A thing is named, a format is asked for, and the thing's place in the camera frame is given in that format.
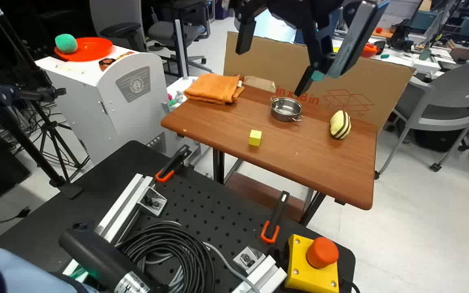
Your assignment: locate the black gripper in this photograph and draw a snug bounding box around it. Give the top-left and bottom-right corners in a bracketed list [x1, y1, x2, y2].
[227, 0, 350, 99]

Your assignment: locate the yellow striped plush toy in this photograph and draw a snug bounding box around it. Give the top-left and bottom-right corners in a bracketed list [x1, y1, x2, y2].
[327, 108, 353, 141]

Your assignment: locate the light blue robot base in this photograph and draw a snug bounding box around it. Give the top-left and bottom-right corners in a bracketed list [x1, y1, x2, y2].
[0, 244, 84, 293]

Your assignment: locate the silver metal pot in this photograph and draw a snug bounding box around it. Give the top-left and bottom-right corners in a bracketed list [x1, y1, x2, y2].
[268, 95, 304, 123]

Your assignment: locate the folded orange cloth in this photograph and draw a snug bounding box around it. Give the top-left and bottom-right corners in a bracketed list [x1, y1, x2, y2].
[182, 73, 245, 105]

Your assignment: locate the yellow cube block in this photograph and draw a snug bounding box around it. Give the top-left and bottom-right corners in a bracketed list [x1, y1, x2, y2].
[247, 128, 263, 147]

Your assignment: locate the brown cardboard panel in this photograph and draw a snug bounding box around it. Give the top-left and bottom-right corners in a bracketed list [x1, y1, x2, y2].
[223, 30, 416, 130]

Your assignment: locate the brown wooden table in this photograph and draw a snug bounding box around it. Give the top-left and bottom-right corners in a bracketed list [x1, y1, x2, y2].
[159, 82, 379, 211]

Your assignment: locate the dark office chair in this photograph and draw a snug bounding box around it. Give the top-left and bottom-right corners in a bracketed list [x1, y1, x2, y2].
[87, 0, 214, 74]

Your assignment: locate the orange black bar clamp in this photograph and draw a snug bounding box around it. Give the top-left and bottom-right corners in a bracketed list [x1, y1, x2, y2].
[258, 188, 291, 245]
[154, 143, 192, 183]

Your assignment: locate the white machine cabinet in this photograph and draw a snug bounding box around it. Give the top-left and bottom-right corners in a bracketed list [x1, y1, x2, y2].
[34, 43, 169, 165]

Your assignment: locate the black perforated breadboard table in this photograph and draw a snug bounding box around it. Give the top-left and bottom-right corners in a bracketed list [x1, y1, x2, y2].
[0, 139, 356, 293]

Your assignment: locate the grey plastic chair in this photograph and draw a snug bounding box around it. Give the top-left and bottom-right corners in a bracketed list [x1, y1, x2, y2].
[374, 63, 469, 178]

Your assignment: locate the orange plastic plate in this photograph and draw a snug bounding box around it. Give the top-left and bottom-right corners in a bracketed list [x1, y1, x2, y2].
[53, 35, 117, 63]

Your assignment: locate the yellow emergency stop box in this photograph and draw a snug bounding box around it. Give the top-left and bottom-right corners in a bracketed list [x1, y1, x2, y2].
[283, 232, 341, 293]

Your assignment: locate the green ball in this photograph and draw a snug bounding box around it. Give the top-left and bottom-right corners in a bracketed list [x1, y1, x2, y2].
[53, 32, 79, 55]

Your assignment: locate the short aluminium extrusion rail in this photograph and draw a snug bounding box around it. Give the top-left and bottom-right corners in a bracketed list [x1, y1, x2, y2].
[229, 245, 289, 293]

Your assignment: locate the long aluminium extrusion rail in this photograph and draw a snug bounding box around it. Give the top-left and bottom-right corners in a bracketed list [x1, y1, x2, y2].
[60, 172, 169, 278]

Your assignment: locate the coiled black cable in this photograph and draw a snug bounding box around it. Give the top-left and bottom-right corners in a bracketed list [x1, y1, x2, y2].
[115, 219, 214, 293]

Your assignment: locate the black camera tripod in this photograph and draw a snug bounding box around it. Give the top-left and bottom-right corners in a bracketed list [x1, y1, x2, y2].
[0, 0, 91, 188]

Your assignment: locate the black cylindrical camera mount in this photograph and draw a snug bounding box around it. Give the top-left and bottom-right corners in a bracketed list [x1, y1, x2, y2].
[58, 222, 151, 293]

